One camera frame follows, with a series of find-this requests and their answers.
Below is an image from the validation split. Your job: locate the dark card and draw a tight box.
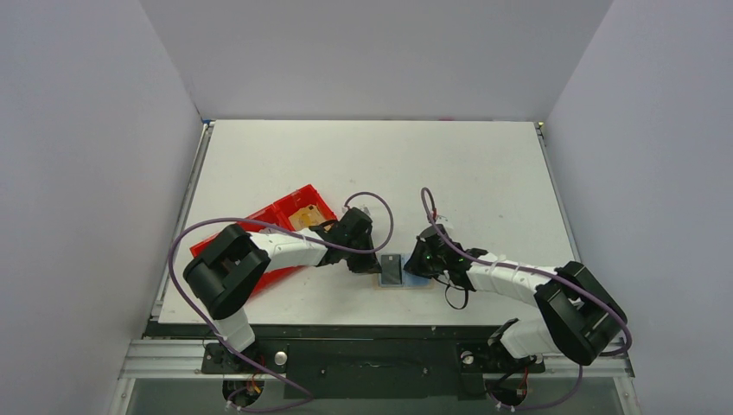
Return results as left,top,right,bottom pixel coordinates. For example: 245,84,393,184
379,254,404,287

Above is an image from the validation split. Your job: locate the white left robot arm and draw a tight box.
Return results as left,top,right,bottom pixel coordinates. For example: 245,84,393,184
182,207,382,372

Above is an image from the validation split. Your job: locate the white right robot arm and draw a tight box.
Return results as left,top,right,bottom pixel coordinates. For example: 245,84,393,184
404,225,628,369

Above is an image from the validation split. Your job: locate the gold card in tray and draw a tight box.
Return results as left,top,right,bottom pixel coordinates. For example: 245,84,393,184
289,205,327,231

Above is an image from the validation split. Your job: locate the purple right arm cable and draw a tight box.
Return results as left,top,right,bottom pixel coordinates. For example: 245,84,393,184
420,187,634,412

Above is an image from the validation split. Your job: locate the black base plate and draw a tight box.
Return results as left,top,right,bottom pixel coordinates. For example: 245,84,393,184
143,322,545,402

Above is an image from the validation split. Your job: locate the aluminium frame rail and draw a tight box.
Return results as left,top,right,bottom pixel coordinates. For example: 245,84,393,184
117,337,637,380

